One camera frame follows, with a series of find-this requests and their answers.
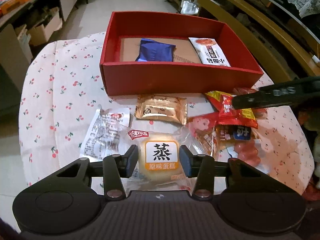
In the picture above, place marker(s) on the blue snack packet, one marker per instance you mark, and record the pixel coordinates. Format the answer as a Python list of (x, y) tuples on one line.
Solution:
[(155, 50)]

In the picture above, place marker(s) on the white printed packet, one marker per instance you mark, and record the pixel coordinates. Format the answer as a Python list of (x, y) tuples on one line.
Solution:
[(105, 132)]

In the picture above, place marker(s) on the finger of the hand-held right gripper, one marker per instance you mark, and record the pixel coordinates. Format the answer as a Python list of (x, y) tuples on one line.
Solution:
[(265, 97)]

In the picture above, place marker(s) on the white cabinet door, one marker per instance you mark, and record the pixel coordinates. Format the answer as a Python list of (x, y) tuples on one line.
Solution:
[(67, 0)]

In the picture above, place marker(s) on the steamed cake packet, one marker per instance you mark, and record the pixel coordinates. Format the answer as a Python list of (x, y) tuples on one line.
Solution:
[(160, 140)]

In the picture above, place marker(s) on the red cardboard box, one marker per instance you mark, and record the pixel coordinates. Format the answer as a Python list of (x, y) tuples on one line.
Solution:
[(175, 80)]

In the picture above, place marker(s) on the white black noodle packet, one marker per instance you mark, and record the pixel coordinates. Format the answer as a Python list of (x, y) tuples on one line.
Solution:
[(210, 52)]

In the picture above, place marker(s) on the gold snack packet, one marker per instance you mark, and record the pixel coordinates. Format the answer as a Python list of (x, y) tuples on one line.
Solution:
[(161, 108)]

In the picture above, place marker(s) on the clear pink sausage packet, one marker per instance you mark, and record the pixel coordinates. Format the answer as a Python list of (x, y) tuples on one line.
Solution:
[(246, 152)]

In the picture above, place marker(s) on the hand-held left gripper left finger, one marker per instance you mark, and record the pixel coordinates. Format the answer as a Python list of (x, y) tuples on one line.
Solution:
[(131, 161)]

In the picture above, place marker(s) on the red packet with blue label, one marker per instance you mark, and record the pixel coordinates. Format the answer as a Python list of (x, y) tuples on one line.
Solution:
[(240, 133)]

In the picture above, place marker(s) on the red yellow snack packet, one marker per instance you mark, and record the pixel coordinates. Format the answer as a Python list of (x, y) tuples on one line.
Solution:
[(230, 116)]

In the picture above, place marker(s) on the wooden media bench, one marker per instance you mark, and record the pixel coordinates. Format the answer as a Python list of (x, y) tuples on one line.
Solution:
[(250, 8)]

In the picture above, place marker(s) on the clear red cartoon packet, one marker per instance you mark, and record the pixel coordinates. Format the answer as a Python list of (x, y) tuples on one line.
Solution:
[(202, 127)]

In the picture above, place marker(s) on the clear plastic bag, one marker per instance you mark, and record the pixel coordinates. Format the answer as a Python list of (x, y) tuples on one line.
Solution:
[(188, 5)]

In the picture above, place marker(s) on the dark side table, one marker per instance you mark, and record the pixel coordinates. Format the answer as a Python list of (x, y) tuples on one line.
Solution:
[(15, 17)]

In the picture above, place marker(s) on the cherry print blanket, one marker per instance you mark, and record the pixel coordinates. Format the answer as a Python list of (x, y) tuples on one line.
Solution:
[(62, 80)]

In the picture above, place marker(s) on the open cardboard box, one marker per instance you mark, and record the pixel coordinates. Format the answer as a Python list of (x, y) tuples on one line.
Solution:
[(45, 30)]

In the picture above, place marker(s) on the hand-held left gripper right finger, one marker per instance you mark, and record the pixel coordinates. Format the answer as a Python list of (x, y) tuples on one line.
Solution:
[(186, 163)]

